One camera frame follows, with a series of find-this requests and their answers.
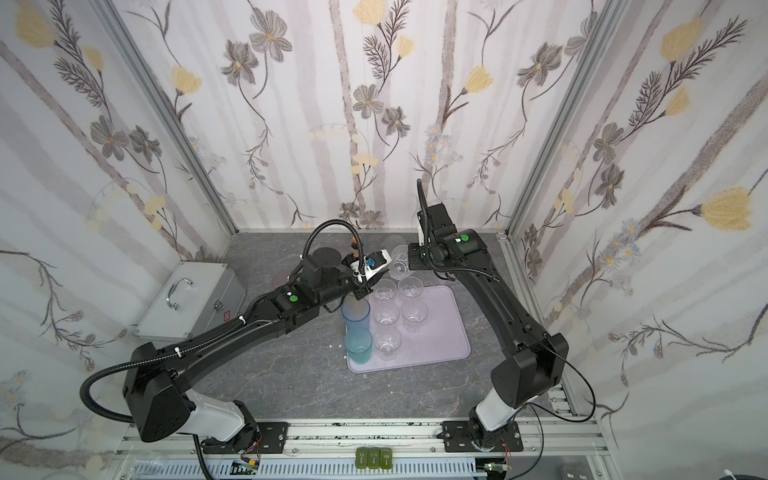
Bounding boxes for blue plastic cup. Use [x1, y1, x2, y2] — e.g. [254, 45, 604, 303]
[341, 295, 371, 333]

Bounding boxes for brown bottle orange cap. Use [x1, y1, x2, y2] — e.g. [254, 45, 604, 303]
[351, 236, 364, 255]

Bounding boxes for pink plastic cup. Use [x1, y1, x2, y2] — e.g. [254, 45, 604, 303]
[270, 271, 291, 290]

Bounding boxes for lilac plastic tray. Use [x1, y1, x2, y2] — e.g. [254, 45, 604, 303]
[346, 286, 471, 374]

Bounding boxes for teal plastic cup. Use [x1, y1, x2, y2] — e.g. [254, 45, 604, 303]
[344, 327, 373, 365]

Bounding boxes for aluminium rail frame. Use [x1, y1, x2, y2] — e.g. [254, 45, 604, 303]
[110, 415, 622, 479]

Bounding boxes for clear faceted glass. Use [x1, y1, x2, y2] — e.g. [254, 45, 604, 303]
[372, 300, 400, 326]
[373, 279, 398, 303]
[398, 276, 424, 300]
[373, 325, 403, 361]
[401, 298, 429, 333]

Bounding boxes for silver metal case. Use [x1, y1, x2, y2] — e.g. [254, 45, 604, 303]
[135, 262, 246, 348]

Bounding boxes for green connector block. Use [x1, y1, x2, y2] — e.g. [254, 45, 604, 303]
[354, 447, 393, 471]

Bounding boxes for frosted dimpled clear cup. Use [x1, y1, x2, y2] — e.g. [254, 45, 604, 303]
[389, 244, 411, 281]

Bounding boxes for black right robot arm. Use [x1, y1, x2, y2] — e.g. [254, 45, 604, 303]
[409, 204, 569, 448]

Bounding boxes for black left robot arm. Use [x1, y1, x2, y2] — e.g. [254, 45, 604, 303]
[79, 247, 389, 443]

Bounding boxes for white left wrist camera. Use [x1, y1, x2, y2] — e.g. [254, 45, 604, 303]
[363, 250, 392, 279]

